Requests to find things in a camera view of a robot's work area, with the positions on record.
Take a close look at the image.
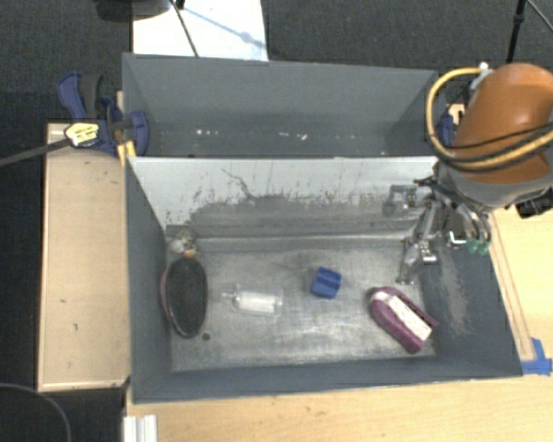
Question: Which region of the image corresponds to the black oval dish purple rim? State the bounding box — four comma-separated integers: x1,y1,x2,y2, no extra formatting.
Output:
159,257,210,340

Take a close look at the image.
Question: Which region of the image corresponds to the pale wood flat board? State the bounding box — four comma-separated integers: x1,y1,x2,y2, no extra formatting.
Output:
36,122,133,393

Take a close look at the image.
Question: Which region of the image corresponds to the clear glass bottle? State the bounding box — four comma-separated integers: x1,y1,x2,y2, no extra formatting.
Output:
220,284,286,318

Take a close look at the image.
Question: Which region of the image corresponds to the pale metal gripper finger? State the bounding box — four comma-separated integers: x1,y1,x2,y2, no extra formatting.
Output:
396,239,420,285
416,240,440,285

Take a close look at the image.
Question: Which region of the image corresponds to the black cylinder on white bracket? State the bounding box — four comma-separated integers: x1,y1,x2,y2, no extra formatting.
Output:
514,185,553,219

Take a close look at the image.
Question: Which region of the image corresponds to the grey metal bin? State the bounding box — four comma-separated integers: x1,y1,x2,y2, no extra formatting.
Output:
121,52,524,404

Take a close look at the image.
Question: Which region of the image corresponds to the speckled white toy animal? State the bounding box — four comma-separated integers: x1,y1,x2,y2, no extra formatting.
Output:
169,227,200,258

